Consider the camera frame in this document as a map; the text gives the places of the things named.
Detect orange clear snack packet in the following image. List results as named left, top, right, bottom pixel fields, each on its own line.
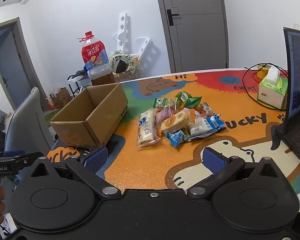
left=190, top=109, right=203, bottom=124

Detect black cable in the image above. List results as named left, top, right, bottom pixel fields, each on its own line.
left=242, top=63, right=289, bottom=110

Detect grey door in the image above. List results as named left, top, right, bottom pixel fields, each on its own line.
left=154, top=0, right=229, bottom=73

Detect black and white shelf rack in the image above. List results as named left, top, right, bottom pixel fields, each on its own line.
left=67, top=70, right=93, bottom=98

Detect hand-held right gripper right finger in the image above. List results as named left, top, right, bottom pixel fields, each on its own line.
left=187, top=147, right=278, bottom=198

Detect brown cardboard box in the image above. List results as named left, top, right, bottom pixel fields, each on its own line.
left=50, top=82, right=129, bottom=148

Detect green floor rug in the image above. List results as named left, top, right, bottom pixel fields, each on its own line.
left=44, top=109, right=63, bottom=121

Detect white perforated rack panel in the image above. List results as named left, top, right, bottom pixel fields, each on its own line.
left=129, top=37, right=152, bottom=64
left=112, top=12, right=130, bottom=55

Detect dark interior door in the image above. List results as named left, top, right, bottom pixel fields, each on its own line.
left=0, top=17, right=44, bottom=113

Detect black door handle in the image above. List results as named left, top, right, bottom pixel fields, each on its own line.
left=167, top=9, right=179, bottom=26

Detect grey chair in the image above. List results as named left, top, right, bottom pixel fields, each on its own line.
left=4, top=87, right=54, bottom=155

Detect white bread packet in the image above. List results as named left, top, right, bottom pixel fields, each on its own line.
left=137, top=109, right=162, bottom=151

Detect cardboard box with swim ring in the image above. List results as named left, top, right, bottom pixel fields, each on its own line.
left=112, top=69, right=138, bottom=83

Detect colourful cartoon table mat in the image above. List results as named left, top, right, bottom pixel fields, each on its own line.
left=46, top=68, right=300, bottom=195

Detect pink snack packet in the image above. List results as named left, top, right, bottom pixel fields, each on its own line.
left=155, top=106, right=177, bottom=128

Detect small clear candy packet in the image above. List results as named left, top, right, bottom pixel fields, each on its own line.
left=200, top=102, right=213, bottom=115

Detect green tissue box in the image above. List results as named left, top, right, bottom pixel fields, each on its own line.
left=257, top=65, right=289, bottom=110

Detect black laptop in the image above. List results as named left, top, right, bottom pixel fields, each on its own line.
left=275, top=27, right=300, bottom=168

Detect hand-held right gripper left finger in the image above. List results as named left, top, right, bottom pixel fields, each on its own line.
left=30, top=146, right=122, bottom=199

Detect yellow small box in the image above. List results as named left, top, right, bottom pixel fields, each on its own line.
left=256, top=64, right=273, bottom=80

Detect yellow cracker packet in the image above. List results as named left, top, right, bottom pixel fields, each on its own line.
left=160, top=108, right=192, bottom=133

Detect panda print swim ring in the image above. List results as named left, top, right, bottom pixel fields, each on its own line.
left=109, top=51, right=138, bottom=75

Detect green and white cookie packet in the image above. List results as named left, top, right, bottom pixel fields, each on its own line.
left=153, top=97, right=177, bottom=109

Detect white packet with blue ends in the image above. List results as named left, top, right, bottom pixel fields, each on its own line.
left=189, top=114, right=226, bottom=138

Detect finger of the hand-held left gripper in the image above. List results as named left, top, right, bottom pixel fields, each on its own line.
left=13, top=152, right=44, bottom=168
left=4, top=150, right=26, bottom=157

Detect brown boxes with bottles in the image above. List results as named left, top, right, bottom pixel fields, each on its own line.
left=49, top=87, right=72, bottom=109

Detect dark green snack packet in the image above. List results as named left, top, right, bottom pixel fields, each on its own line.
left=184, top=95, right=203, bottom=108

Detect large iced tea bottle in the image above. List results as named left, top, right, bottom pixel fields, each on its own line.
left=77, top=31, right=115, bottom=86

